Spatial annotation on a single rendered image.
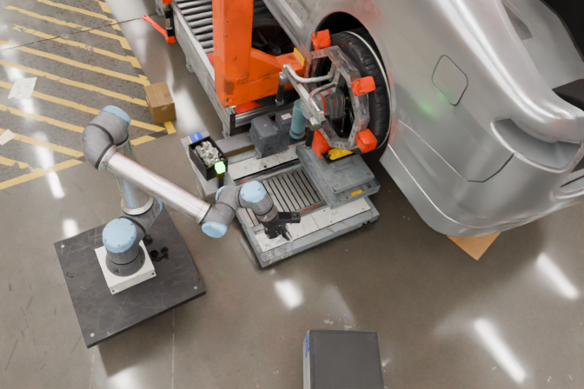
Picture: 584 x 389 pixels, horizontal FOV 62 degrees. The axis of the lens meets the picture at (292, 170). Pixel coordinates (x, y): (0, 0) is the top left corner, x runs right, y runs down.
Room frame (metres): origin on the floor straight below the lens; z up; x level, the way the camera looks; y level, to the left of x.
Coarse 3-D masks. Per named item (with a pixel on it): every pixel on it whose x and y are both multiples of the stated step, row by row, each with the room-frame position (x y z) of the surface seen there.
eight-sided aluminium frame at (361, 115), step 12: (324, 48) 2.00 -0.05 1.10; (336, 48) 2.00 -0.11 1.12; (312, 60) 2.09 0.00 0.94; (336, 60) 1.91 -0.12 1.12; (348, 60) 1.92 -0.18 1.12; (312, 72) 2.13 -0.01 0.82; (348, 72) 1.83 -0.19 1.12; (312, 84) 2.10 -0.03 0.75; (348, 84) 1.79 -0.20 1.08; (360, 96) 1.77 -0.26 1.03; (360, 120) 1.68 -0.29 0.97; (324, 132) 1.87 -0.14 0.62; (336, 144) 1.77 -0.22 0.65; (348, 144) 1.69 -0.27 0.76
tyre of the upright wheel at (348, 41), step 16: (352, 32) 2.11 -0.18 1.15; (368, 32) 2.11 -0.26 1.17; (352, 48) 1.96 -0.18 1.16; (368, 48) 1.97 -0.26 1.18; (320, 64) 2.15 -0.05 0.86; (368, 64) 1.87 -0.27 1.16; (384, 80) 1.82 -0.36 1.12; (368, 96) 1.78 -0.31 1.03; (384, 96) 1.77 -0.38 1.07; (384, 112) 1.73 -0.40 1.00; (368, 128) 1.73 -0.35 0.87; (384, 128) 1.70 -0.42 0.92; (384, 144) 1.74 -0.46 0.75
